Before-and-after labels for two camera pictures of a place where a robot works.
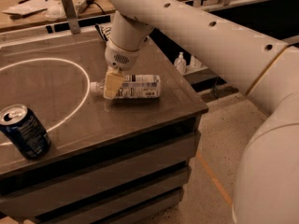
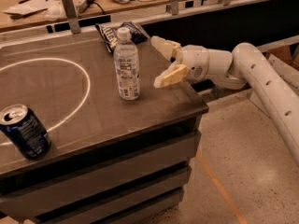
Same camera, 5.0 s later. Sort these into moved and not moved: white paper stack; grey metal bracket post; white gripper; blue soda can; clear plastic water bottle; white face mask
Moved: clear plastic water bottle; white gripper
Not moved: blue soda can; white face mask; grey metal bracket post; white paper stack
